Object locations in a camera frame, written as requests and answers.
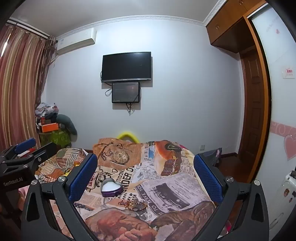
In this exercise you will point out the white air conditioner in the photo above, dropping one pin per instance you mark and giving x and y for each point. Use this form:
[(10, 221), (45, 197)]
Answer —
[(76, 41)]

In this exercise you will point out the orange box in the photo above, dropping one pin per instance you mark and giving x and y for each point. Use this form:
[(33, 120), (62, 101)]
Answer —
[(49, 127)]

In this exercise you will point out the newspaper print blanket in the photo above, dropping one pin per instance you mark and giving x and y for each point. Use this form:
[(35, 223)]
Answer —
[(161, 185)]

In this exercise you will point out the black wall television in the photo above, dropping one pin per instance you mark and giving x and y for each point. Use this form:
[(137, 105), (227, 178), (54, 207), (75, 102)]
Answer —
[(127, 67)]

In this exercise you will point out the white sliding wardrobe door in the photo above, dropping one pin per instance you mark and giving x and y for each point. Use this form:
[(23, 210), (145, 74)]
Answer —
[(279, 104)]

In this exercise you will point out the curtain rod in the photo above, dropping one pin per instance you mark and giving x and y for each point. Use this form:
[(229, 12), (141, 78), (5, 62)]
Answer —
[(27, 26)]

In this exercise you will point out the red label sticker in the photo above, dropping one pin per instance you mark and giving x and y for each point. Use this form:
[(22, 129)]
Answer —
[(289, 71)]

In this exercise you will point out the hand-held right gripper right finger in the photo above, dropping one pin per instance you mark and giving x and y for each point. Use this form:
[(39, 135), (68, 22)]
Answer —
[(205, 176)]

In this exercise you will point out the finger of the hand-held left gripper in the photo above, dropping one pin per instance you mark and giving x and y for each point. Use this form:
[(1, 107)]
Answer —
[(25, 144), (46, 149)]

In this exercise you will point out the white appliance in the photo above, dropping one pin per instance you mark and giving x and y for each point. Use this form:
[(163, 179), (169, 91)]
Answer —
[(286, 192)]

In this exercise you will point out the dark bag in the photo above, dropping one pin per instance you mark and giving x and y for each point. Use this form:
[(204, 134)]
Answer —
[(215, 156)]

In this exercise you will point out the green patterned box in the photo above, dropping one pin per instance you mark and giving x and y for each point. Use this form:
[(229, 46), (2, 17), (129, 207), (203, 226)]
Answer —
[(55, 139)]

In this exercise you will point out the wooden overhead cabinet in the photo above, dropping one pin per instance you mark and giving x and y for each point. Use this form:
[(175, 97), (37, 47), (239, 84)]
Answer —
[(229, 20)]

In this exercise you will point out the striped red curtain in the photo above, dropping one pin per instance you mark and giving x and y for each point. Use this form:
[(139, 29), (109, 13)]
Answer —
[(20, 81)]

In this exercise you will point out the wooden door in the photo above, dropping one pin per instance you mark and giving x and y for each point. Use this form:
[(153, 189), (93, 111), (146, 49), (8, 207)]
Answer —
[(253, 111)]

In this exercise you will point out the yellow hoop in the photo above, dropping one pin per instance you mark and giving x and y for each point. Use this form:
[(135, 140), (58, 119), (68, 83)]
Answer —
[(126, 134)]

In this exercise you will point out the pile of clothes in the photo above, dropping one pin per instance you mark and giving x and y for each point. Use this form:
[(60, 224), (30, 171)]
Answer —
[(45, 111)]

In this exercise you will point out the wall outlet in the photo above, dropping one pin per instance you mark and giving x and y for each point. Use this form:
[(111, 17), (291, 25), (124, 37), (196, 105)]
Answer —
[(202, 147)]

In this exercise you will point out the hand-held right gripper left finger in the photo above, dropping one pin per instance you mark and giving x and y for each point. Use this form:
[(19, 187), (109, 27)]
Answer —
[(84, 176)]

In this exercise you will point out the small black wall monitor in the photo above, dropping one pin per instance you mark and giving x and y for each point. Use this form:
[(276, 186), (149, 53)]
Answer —
[(126, 92)]

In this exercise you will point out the red and white box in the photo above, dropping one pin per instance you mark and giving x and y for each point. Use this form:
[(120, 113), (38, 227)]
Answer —
[(29, 151)]

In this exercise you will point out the purple heart-shaped tin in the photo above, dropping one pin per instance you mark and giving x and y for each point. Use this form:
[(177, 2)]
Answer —
[(111, 193)]

